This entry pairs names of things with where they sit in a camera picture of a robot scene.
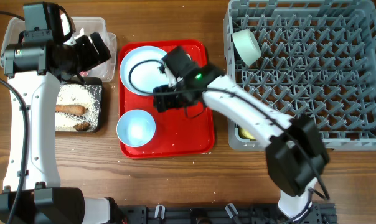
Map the yellow plastic cup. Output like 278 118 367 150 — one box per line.
238 127 256 141

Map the brown carrot-shaped root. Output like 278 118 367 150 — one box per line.
55 105 87 116

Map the grey dishwasher rack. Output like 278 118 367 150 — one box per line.
223 0 376 151

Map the small light blue bowl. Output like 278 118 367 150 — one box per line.
116 109 156 147

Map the red serving tray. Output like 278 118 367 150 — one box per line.
118 39 215 159

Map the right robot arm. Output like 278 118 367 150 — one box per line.
153 46 330 223

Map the large light blue plate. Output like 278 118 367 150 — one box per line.
120 46 169 96

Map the green bowl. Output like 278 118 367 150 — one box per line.
232 29 261 66

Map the brown food scrap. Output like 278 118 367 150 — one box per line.
73 121 90 131

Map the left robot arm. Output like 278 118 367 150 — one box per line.
0 2 123 223

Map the white rice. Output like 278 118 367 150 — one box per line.
54 83 102 131

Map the black plastic tray bin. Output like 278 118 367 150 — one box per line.
52 76 104 134

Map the clear plastic bin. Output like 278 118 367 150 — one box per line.
0 17 117 82

